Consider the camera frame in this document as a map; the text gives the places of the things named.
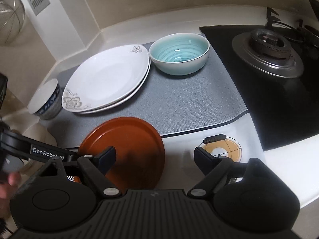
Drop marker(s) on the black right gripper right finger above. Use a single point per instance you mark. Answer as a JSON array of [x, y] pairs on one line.
[[217, 172]]

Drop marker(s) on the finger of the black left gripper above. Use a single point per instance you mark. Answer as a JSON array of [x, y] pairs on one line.
[[26, 148]]

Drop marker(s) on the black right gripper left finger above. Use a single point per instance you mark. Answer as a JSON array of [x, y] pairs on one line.
[[94, 169]]

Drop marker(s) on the orange round plate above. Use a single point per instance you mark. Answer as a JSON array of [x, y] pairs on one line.
[[140, 154]]

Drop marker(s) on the person's left hand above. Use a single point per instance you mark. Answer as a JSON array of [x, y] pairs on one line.
[[7, 191]]

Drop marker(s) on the round yellow sticker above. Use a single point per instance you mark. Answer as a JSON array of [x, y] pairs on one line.
[[222, 145]]

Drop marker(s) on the blue white patterned cup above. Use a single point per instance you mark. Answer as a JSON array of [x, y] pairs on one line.
[[46, 103]]

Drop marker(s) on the grey counter mat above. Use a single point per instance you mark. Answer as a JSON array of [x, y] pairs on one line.
[[173, 105]]

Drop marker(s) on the white floral square plate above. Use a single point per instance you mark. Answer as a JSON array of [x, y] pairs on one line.
[[105, 78]]

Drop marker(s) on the teal glazed bowl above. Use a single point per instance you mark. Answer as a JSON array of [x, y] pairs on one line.
[[180, 54]]

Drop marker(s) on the silver gas burner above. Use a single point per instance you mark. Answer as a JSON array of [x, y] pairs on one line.
[[269, 52]]

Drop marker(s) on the metal wire strainer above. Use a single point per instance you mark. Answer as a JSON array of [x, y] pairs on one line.
[[12, 20]]

